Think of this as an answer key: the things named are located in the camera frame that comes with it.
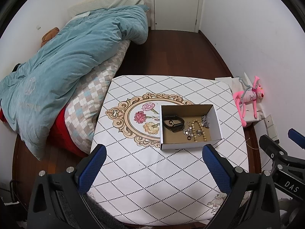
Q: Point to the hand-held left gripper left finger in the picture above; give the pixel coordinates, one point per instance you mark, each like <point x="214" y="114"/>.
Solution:
<point x="94" y="164"/>

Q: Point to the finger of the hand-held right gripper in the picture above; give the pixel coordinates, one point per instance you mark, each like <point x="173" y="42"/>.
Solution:
<point x="270" y="146"/>
<point x="297" y="136"/>

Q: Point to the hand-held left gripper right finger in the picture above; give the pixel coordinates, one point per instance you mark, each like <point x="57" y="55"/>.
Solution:
<point x="214" y="164"/>

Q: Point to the cardboard box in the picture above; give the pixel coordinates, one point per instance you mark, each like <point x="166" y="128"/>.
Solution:
<point x="214" y="124"/>

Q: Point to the black smart band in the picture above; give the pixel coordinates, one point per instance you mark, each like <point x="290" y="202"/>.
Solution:
<point x="176" y="127"/>

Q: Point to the red blanket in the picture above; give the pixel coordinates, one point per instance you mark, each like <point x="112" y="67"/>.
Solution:
<point x="59" y="131"/>

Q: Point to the white diamond-pattern tablecloth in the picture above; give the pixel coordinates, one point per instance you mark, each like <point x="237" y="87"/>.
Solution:
<point x="147" y="176"/>

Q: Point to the pink plush toy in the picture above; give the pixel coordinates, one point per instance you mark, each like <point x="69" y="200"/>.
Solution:
<point x="247" y="95"/>

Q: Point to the checkered pillow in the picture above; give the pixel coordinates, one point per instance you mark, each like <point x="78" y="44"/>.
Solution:
<point x="93" y="93"/>

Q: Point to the light blue quilt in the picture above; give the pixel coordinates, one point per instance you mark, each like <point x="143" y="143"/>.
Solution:
<point x="64" y="62"/>

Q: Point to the small black object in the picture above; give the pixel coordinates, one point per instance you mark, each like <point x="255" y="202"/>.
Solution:
<point x="16" y="67"/>

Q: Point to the brown plush toy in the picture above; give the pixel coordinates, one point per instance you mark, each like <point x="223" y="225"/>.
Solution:
<point x="48" y="35"/>

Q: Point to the beige pillow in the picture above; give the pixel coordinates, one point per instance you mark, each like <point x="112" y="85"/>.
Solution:
<point x="107" y="1"/>

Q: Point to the white door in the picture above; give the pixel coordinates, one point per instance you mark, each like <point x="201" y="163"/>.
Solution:
<point x="176" y="4"/>

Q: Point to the white wall socket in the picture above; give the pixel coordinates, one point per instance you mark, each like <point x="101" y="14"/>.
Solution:
<point x="270" y="126"/>

